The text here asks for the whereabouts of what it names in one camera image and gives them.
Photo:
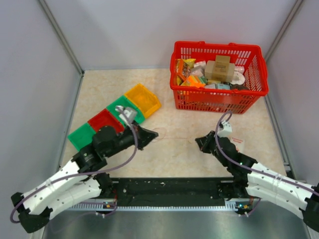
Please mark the lower green plastic bin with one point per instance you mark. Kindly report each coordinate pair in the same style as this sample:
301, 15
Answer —
82, 136

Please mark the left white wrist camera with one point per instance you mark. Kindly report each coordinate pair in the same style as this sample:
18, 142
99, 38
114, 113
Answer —
126, 114

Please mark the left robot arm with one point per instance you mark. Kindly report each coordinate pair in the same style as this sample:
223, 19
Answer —
80, 179

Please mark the white tape roll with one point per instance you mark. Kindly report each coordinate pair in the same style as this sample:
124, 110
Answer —
238, 79

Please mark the yellow plastic bin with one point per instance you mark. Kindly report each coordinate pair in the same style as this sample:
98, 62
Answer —
144, 99

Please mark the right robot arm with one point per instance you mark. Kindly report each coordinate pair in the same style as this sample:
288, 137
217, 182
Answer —
300, 198

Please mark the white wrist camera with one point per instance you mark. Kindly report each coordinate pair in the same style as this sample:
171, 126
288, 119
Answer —
126, 114
225, 129

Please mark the grey slotted cable duct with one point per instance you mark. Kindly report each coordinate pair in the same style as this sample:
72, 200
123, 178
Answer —
107, 207

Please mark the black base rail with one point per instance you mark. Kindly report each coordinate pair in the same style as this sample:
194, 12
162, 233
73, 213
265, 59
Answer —
205, 191

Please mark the brown cardboard box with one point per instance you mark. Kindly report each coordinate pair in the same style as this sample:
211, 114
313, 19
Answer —
220, 69

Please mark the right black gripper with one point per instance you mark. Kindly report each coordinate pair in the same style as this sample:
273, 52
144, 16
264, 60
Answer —
203, 142

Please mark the white red label card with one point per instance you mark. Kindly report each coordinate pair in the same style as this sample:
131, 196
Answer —
239, 144

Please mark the red plastic shopping basket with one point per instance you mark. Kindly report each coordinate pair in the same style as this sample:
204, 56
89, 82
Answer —
217, 100

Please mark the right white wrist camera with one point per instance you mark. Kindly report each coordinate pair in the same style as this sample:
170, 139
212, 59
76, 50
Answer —
225, 129

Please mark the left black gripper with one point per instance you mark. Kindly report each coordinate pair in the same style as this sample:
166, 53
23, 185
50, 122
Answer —
144, 136

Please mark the orange snack box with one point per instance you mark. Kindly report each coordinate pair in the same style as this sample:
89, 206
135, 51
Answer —
193, 81

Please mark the red plastic bin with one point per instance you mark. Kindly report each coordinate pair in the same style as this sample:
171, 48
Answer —
105, 118

